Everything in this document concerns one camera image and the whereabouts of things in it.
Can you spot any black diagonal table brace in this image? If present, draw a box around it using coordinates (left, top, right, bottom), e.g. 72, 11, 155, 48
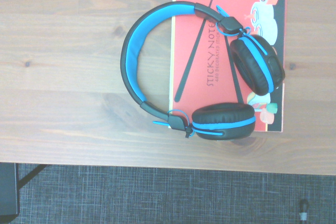
17, 164, 49, 190

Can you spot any red sticky notes book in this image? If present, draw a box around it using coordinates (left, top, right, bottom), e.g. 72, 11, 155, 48
167, 0, 287, 133

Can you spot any black and blue headphone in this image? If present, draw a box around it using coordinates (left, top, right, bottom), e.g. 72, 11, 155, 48
120, 1, 286, 141

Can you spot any black tripod leg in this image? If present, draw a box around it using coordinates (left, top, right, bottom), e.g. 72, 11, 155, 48
298, 198, 310, 222

